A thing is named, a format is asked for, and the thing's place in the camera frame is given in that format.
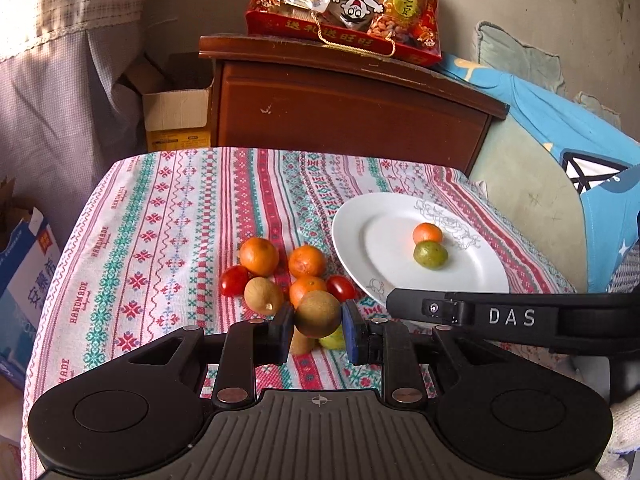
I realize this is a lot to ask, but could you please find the open cardboard box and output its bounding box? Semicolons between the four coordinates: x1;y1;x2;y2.
117;52;216;152

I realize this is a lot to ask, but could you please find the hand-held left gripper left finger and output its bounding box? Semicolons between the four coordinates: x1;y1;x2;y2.
127;302;296;409

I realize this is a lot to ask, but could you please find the blue and white carton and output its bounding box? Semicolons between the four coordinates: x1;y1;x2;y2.
0;180;62;391

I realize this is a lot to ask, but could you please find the large brown round fruit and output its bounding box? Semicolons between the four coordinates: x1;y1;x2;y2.
294;291;343;339

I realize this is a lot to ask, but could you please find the blue printed blanket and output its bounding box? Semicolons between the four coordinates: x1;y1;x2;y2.
439;52;640;294

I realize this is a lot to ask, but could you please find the patterned tablecloth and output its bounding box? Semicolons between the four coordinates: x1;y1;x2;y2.
20;146;576;480

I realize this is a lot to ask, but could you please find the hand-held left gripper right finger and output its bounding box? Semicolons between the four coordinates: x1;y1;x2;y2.
341;300;508;407

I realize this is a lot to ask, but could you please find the small orange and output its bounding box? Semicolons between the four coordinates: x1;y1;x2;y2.
413;222;444;246

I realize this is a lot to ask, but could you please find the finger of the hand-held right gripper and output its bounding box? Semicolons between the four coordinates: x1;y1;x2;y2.
385;287;476;328

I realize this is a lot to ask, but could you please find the checked curtain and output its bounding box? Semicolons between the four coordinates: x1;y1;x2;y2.
0;0;153;271

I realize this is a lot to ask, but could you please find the small brown fruit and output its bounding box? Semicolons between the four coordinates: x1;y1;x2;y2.
291;332;319;356

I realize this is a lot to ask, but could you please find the wooden nightstand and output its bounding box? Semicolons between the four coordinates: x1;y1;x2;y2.
198;34;511;176

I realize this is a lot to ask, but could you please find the white knitted cloth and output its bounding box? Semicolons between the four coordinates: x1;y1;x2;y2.
597;400;640;480

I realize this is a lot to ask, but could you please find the yellow-green fruit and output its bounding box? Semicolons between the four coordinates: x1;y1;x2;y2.
319;325;348;351

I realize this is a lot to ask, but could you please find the red cherry tomato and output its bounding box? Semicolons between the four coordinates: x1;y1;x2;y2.
326;275;357;303
220;265;250;297

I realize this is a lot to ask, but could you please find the white plate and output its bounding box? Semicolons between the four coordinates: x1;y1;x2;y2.
331;192;511;306

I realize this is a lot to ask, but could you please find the beige cushion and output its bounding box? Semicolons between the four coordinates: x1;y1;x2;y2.
469;114;590;294

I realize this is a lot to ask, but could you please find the green round fruit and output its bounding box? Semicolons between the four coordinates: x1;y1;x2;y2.
413;241;449;270

